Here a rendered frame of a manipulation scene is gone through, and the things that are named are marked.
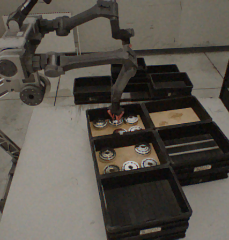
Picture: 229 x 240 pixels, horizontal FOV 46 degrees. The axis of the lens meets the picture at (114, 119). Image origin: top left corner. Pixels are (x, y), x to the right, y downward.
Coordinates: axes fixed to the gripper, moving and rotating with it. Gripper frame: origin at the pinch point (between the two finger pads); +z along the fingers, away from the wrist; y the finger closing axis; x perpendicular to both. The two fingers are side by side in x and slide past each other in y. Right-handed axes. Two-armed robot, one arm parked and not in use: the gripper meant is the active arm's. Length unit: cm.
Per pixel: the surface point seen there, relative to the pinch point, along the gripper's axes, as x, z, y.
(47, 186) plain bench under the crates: 60, 17, 3
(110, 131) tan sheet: 9.0, 4.1, -2.6
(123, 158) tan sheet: 22.2, 3.9, -25.0
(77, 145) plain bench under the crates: 24.4, 17.3, 15.3
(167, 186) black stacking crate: 22, 4, -57
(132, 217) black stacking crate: 49, 4, -54
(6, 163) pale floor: 45, 88, 110
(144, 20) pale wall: -241, 31, 152
